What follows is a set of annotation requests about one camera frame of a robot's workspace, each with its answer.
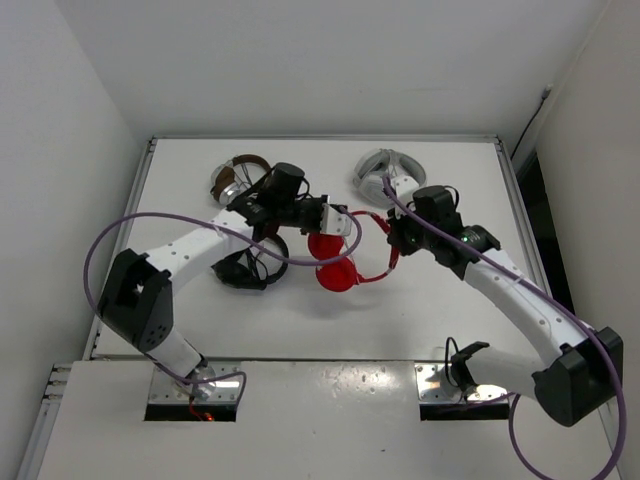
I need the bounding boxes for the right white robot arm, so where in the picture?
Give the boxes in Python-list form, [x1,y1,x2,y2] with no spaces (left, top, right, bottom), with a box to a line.
[383,178,624,427]

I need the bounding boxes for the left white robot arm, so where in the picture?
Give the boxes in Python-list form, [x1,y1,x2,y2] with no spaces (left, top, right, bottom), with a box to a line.
[97,163,341,385]

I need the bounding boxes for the white grey headphones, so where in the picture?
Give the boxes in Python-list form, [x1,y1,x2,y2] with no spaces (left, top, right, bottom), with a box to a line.
[352,149,427,209]

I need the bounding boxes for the black headphones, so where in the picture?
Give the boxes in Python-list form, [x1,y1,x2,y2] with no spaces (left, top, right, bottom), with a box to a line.
[211,248,289,291]

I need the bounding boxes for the brown silver headphones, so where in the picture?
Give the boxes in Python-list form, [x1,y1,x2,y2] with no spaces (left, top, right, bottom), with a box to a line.
[210,154,271,206]

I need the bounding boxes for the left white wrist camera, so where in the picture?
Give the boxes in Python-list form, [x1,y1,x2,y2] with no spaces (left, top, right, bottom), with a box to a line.
[320,203,352,237]

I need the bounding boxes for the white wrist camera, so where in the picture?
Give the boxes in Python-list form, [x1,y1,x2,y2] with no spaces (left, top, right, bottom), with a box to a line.
[390,175,420,203]
[320,203,352,237]

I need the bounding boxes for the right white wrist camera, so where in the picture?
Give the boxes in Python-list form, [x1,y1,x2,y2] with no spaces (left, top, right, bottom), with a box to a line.
[390,175,420,203]

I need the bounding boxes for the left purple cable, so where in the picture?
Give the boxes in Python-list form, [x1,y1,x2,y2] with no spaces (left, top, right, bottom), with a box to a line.
[82,205,364,401]

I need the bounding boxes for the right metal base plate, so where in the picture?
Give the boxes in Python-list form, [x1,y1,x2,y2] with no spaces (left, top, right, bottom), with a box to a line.
[414,362,510,406]

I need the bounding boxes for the metal base plate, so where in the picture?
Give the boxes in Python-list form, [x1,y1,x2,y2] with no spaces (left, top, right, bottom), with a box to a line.
[147,362,244,406]
[414,362,510,406]

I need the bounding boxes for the black wall cable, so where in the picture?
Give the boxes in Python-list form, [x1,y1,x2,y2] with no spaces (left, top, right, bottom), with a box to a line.
[512,84,553,161]

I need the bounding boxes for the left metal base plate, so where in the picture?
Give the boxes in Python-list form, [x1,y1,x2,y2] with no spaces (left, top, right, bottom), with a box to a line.
[147,362,244,406]

